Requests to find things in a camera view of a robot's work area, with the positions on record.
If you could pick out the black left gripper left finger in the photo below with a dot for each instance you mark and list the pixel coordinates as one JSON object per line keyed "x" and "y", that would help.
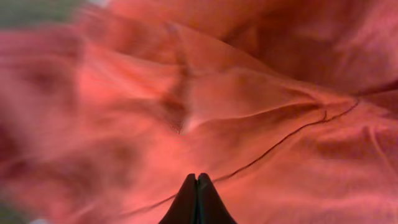
{"x": 183, "y": 209}

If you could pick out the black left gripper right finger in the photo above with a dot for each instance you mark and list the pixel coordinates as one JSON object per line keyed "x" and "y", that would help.
{"x": 211, "y": 209}

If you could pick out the orange t-shirt with white print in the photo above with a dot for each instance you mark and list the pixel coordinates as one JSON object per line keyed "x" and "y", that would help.
{"x": 290, "y": 106}

